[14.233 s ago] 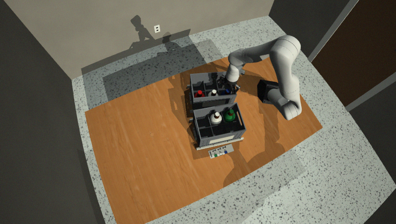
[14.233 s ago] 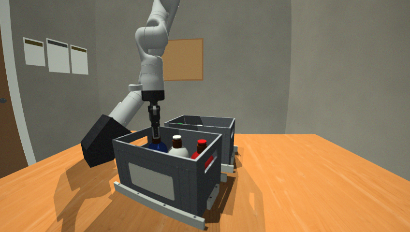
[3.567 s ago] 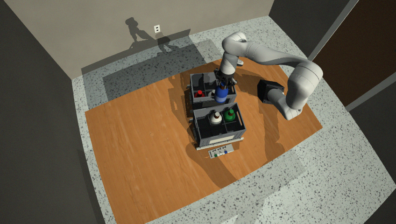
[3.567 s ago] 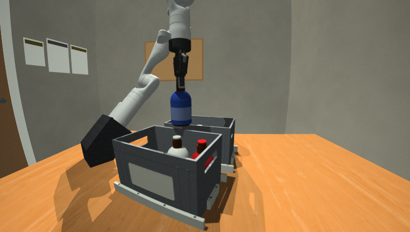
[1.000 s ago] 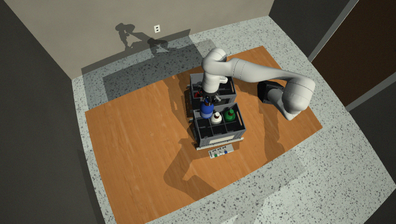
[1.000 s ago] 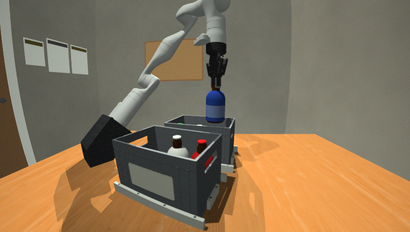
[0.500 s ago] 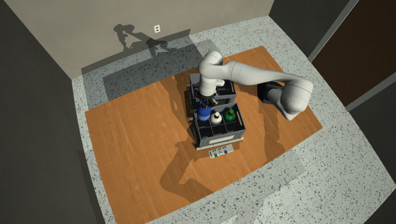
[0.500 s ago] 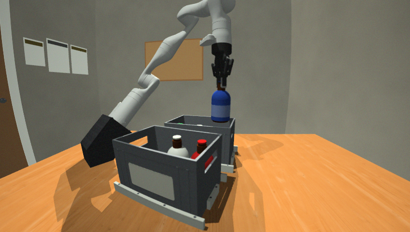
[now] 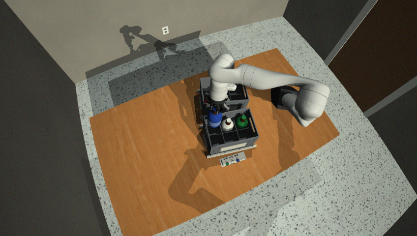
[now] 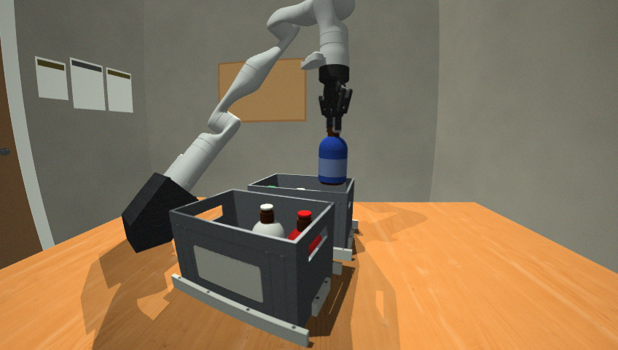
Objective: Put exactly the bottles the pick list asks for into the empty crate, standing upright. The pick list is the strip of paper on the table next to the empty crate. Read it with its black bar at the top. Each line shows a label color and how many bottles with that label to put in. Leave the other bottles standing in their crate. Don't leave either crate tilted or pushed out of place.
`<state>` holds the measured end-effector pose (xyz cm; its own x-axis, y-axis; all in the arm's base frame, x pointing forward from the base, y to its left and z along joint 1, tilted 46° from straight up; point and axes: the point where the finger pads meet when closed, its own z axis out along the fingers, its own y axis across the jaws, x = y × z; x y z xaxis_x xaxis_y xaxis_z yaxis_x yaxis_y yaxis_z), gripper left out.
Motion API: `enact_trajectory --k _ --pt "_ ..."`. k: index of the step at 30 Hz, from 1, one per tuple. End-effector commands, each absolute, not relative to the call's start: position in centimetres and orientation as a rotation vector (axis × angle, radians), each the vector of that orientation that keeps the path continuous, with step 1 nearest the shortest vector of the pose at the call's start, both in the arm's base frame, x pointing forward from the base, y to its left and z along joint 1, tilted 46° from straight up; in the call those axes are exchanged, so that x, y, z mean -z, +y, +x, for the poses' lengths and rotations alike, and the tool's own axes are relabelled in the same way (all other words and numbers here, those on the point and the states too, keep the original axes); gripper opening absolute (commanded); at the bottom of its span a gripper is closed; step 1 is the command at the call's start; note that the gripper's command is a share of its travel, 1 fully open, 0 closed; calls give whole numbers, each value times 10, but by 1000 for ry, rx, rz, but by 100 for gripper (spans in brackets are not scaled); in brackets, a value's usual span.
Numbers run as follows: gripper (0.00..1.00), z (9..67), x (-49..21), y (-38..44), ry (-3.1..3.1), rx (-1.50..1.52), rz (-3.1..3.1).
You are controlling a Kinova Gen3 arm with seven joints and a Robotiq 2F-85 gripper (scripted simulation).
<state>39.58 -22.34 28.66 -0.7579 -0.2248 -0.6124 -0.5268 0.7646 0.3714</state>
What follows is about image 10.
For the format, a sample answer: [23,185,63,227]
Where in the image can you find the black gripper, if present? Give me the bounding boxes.
[318,64,353,133]

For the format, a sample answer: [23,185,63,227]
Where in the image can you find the red bottle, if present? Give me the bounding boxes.
[287,211,322,256]

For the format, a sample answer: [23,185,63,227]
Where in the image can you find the dark grey plastic crate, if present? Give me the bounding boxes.
[258,174,355,249]
[174,189,335,328]

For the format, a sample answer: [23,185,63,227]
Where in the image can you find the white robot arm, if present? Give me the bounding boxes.
[164,0,355,192]

